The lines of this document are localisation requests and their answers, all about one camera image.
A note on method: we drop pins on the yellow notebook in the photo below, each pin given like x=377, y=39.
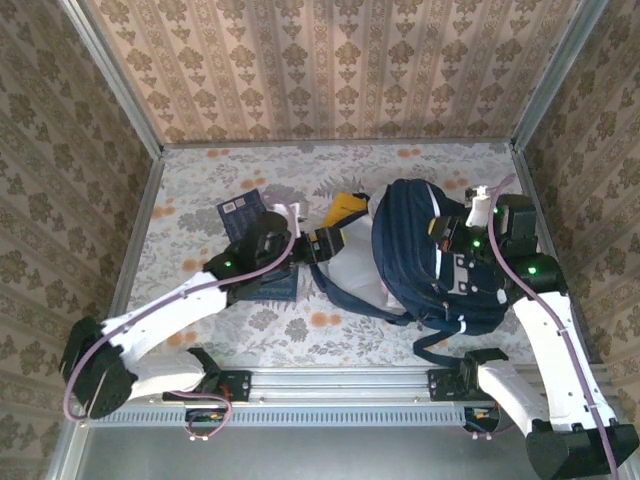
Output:
x=345, y=210

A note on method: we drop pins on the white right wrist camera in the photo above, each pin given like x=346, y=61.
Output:
x=477, y=210

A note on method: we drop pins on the wide aluminium mounting rail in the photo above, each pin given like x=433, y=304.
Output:
x=340, y=382

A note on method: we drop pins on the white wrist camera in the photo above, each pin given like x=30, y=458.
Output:
x=295, y=215
x=477, y=210

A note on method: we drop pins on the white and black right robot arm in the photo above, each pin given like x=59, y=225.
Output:
x=545, y=360

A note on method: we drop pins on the floral tablecloth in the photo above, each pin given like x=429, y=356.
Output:
x=300, y=165

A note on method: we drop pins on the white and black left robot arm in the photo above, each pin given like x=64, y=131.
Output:
x=165, y=312

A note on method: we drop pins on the aluminium frame post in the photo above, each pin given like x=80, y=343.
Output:
x=557, y=75
x=115, y=75

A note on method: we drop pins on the grey sheet metal panel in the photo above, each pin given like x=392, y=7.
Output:
x=325, y=455

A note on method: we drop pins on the aluminium frame rail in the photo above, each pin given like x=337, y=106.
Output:
x=527, y=170
x=145, y=200
x=325, y=143

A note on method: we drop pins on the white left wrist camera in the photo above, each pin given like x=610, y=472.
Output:
x=295, y=215

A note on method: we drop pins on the navy blue student backpack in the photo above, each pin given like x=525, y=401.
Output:
x=405, y=240

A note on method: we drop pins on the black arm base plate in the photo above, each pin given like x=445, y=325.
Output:
x=440, y=385
x=240, y=385

